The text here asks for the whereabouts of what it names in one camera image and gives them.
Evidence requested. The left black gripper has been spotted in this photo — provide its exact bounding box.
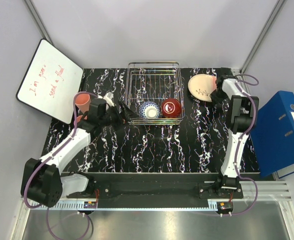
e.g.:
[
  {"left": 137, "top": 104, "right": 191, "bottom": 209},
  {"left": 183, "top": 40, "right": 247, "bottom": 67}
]
[{"left": 99, "top": 100, "right": 140, "bottom": 131}]

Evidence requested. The blue white patterned bowl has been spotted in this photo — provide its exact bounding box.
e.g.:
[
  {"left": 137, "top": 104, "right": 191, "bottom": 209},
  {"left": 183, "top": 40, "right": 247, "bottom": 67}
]
[{"left": 139, "top": 101, "right": 161, "bottom": 119}]

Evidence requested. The pink rimmed ceramic plate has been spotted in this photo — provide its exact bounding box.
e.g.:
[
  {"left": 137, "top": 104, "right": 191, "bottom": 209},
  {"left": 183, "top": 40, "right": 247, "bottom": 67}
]
[{"left": 187, "top": 74, "right": 217, "bottom": 102}]

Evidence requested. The metal wire dish rack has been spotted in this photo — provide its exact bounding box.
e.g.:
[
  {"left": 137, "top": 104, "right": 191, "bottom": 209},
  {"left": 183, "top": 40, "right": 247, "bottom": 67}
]
[{"left": 124, "top": 61, "right": 185, "bottom": 126}]

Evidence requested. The light pink plastic cup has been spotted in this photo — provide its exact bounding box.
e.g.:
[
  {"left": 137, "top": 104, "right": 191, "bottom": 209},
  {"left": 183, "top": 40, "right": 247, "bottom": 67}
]
[{"left": 75, "top": 93, "right": 91, "bottom": 113}]

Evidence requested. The salmon pink plastic cup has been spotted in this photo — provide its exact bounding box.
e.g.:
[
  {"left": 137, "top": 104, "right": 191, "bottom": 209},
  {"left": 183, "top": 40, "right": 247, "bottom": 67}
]
[{"left": 76, "top": 115, "right": 83, "bottom": 123}]

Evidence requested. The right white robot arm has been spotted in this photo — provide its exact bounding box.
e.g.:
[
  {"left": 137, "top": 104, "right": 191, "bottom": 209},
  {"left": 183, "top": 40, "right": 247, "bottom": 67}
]
[{"left": 210, "top": 74, "right": 259, "bottom": 199}]

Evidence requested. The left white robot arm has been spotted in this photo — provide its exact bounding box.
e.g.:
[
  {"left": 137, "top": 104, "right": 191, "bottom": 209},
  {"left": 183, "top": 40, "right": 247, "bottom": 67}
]
[{"left": 20, "top": 98, "right": 139, "bottom": 208}]

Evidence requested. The red lacquer bowl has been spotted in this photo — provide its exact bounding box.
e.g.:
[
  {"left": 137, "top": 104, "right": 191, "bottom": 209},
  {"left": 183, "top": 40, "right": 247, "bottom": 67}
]
[{"left": 161, "top": 98, "right": 182, "bottom": 118}]

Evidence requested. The white dry erase board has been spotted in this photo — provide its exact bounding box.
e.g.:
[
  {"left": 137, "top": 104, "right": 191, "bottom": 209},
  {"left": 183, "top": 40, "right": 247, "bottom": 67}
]
[{"left": 16, "top": 39, "right": 84, "bottom": 124}]

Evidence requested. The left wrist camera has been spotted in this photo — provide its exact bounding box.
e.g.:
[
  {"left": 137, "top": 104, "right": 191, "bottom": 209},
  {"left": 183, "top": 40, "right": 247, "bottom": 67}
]
[{"left": 97, "top": 92, "right": 115, "bottom": 110}]

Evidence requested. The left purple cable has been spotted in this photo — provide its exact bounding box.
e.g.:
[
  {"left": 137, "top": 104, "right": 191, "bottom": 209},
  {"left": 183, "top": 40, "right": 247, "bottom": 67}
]
[{"left": 23, "top": 92, "right": 94, "bottom": 240}]

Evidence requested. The blue ring binder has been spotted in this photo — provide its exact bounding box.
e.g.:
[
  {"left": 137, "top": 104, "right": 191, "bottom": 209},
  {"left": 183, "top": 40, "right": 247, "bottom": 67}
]
[{"left": 250, "top": 90, "right": 294, "bottom": 178}]

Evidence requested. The white slotted cable duct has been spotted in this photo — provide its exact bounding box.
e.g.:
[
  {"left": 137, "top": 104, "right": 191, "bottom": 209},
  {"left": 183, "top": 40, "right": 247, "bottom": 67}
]
[{"left": 52, "top": 200, "right": 98, "bottom": 211}]

